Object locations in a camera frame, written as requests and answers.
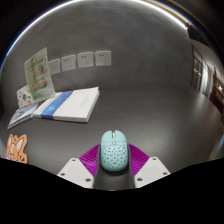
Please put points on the white card with colourful stickers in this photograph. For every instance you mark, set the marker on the white card with colourful stickers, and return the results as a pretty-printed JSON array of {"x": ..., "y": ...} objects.
[{"x": 24, "y": 97}]

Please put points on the white book with blue band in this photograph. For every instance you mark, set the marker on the white book with blue band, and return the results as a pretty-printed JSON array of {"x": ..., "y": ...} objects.
[{"x": 73, "y": 105}]

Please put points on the green food poster sheet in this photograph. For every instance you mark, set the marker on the green food poster sheet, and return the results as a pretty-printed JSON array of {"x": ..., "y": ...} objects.
[{"x": 39, "y": 75}]

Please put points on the grey striped book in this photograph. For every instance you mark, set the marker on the grey striped book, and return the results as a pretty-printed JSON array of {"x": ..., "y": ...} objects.
[{"x": 21, "y": 116}]

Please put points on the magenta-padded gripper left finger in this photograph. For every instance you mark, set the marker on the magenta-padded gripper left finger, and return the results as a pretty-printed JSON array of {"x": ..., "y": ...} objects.
[{"x": 76, "y": 171}]

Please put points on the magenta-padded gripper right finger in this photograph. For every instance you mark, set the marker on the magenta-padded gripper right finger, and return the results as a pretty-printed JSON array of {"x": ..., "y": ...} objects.
[{"x": 151, "y": 170}]

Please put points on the mint green perforated computer mouse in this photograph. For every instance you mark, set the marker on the mint green perforated computer mouse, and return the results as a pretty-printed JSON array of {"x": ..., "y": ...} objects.
[{"x": 114, "y": 153}]

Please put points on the orange fox-shaped mouse pad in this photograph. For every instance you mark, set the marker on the orange fox-shaped mouse pad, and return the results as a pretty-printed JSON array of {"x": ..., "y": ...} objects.
[{"x": 15, "y": 148}]

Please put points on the dark-framed glass door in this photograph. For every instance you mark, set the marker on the dark-framed glass door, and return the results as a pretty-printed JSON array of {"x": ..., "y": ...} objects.
[{"x": 199, "y": 71}]

